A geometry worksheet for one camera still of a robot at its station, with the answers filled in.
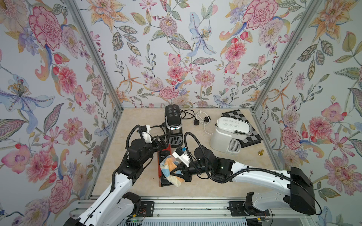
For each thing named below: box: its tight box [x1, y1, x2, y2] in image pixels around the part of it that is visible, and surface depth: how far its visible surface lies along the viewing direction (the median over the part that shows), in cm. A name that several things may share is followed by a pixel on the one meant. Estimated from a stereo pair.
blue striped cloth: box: [159, 154, 185, 188], surface depth 65 cm
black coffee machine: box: [164, 104, 184, 148], surface depth 88 cm
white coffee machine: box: [209, 117, 253, 155], surface depth 84 cm
